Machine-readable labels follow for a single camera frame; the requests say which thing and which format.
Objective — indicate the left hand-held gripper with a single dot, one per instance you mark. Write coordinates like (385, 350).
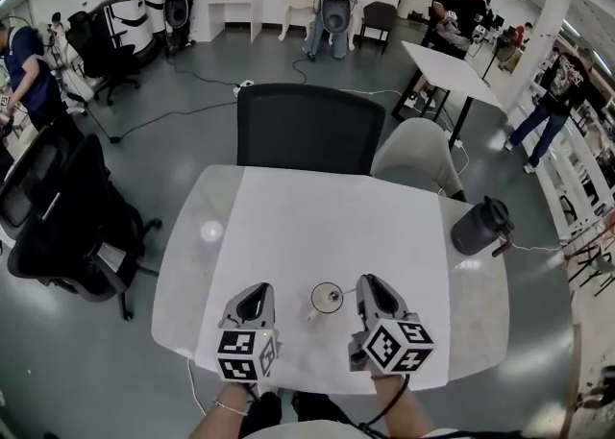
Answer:
(247, 346)

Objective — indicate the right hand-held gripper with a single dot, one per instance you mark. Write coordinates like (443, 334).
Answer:
(384, 341)

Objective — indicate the clear glass cup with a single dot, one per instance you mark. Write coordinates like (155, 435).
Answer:
(319, 305)

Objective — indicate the person's right forearm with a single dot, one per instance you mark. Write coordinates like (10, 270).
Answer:
(408, 408)

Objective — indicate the person's left forearm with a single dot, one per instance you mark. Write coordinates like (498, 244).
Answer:
(226, 415)

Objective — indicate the person's legs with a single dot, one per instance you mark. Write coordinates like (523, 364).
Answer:
(312, 408)

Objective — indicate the grey marble table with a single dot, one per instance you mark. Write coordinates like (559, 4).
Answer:
(480, 312)

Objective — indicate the white paper sheet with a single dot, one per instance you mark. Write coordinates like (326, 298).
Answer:
(312, 226)

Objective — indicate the black thermal jug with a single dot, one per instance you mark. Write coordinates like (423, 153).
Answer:
(475, 230)

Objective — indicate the beige shell chair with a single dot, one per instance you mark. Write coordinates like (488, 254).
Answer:
(415, 153)

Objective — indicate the black office chair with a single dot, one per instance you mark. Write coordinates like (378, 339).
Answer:
(101, 53)
(29, 182)
(86, 235)

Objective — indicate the black mesh chair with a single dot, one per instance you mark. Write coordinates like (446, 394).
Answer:
(307, 129)

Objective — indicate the white power strip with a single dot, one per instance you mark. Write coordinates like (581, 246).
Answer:
(244, 86)

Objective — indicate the white shelving rack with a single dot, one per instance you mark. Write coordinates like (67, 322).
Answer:
(583, 163)

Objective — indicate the white rectangular table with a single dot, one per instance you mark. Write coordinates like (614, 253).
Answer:
(456, 74)

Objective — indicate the black padded chair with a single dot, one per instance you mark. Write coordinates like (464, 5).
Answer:
(379, 17)

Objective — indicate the white vanity table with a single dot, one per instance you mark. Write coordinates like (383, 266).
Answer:
(300, 0)

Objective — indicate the white rounded machine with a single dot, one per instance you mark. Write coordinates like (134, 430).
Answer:
(130, 14)

